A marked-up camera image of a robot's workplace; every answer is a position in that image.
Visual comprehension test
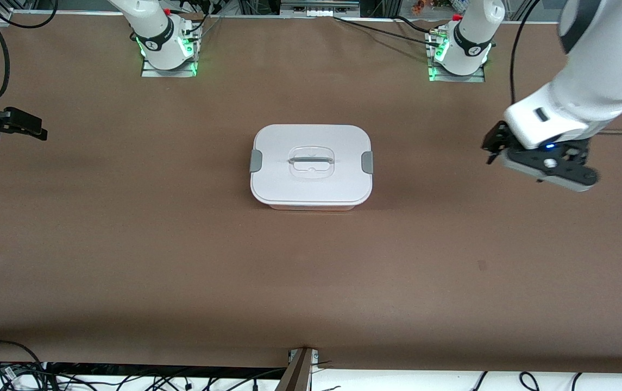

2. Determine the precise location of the white box lid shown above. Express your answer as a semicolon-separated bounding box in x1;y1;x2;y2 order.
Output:
250;124;374;206

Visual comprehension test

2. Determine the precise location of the white plastic box base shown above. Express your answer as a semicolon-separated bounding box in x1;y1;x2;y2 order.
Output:
259;200;365;211

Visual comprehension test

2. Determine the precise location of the grey electronics box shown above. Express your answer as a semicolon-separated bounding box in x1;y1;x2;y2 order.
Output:
280;0;360;18

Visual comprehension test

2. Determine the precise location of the brown table cover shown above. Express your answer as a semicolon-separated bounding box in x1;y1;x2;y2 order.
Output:
0;12;622;374

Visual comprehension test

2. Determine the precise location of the wooden beam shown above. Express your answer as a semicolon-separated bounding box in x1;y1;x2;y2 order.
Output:
275;348;314;391

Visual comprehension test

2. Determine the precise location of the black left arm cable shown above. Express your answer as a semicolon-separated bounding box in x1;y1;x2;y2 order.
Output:
509;0;622;134

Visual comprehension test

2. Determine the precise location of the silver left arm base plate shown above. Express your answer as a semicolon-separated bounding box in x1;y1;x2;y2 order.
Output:
428;30;486;83

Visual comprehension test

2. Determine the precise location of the black background cable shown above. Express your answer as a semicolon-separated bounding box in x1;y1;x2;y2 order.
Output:
0;0;59;29

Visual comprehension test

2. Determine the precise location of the short black table cable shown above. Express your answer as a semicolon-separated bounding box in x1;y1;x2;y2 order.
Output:
392;15;439;36

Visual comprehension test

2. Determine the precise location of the long black table cable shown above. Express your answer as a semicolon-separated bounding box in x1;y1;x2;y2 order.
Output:
334;15;442;45

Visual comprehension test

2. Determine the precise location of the black looped floor cable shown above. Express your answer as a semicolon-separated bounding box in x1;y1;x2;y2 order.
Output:
0;339;45;375

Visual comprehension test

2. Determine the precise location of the small metal bracket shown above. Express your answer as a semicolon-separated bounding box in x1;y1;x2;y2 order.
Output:
288;349;319;370

